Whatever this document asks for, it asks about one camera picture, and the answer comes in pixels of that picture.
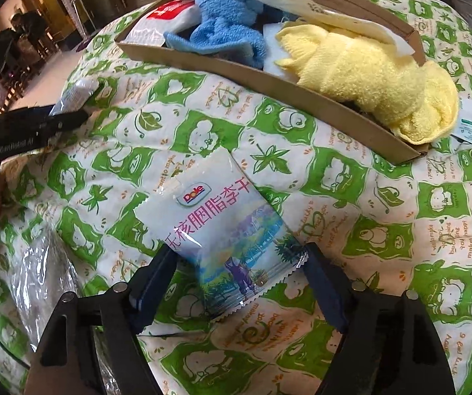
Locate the clear crinkled plastic bag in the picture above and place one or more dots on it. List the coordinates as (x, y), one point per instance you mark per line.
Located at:
(38, 281)

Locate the green white patterned quilt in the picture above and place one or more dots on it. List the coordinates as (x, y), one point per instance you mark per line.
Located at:
(391, 227)

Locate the white printed sachet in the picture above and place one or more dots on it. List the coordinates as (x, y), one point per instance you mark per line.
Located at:
(74, 98)

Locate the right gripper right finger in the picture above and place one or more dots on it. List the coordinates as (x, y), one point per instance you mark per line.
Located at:
(388, 343)

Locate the clear bag of tissues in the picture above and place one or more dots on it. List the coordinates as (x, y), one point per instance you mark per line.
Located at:
(312, 11)

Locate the red label wet wipes pack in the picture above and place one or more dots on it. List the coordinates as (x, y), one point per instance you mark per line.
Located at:
(171, 17)

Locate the blue towel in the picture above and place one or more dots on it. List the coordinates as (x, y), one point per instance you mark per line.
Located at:
(228, 28)

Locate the brown cardboard tray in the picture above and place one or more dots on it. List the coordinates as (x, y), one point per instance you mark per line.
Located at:
(361, 128)

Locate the Dole dried plum packet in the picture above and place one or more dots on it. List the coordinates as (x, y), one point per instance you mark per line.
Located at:
(213, 216)

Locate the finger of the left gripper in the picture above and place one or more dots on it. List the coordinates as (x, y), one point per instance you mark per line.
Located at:
(52, 125)

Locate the white cotton pad pack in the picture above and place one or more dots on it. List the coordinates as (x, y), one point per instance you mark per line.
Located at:
(275, 52)

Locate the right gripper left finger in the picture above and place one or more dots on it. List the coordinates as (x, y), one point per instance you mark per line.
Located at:
(67, 359)

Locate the yellow towel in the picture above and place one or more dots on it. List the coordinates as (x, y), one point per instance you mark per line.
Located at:
(418, 103)

